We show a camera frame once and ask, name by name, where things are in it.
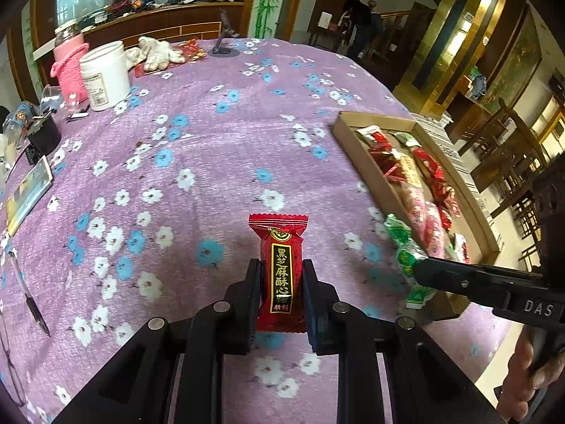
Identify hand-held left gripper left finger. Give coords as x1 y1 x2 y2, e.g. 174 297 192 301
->
53 258 263 424

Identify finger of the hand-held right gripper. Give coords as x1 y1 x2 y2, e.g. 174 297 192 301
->
412 257 546 314

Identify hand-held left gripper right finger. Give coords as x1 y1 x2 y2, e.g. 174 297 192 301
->
302 260 508 424

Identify red candy with black label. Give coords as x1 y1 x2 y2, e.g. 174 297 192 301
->
248 213 309 333

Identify green white snack packet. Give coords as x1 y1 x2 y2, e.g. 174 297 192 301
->
383 213 438 310

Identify pile of mixed snack packets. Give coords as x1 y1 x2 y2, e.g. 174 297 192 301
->
355 124 473 266

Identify cardboard box tray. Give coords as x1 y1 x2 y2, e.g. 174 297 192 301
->
332 111 500 321

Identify person's right hand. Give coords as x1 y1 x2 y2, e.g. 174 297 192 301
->
494 327 565 422

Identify wooden chair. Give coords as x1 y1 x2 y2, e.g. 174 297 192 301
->
490 185 546 266
468 99 550 199

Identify purple floral tablecloth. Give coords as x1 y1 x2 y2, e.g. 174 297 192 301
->
0 37 513 424

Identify black pen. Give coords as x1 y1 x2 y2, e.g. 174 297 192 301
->
8 247 51 337

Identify dark phone stand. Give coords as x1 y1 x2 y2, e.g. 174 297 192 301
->
207 8 241 57

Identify red patterned packet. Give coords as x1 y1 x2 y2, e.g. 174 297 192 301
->
135 39 207 78

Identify small black box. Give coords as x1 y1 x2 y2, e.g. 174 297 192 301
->
27 112 63 155

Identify white gloves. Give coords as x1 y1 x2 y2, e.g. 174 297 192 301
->
125 36 184 71

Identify white plastic jar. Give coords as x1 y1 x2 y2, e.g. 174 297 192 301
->
79 41 132 112

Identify clear plastic cup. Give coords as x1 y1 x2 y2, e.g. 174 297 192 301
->
42 85 63 113

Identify wooden sideboard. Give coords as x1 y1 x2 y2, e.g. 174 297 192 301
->
33 0 248 60

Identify clear plastic bottle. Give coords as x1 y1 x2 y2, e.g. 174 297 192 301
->
2 102 34 151

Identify bottle in pink knitted sleeve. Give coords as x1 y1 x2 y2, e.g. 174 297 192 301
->
50 20 91 106

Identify landscape wall painting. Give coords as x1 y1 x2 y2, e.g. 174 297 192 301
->
479 9 543 113

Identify wire rim glasses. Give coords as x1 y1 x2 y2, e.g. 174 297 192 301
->
0 313 27 407

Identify bamboo wall sticker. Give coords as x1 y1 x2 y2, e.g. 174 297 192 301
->
254 0 287 38

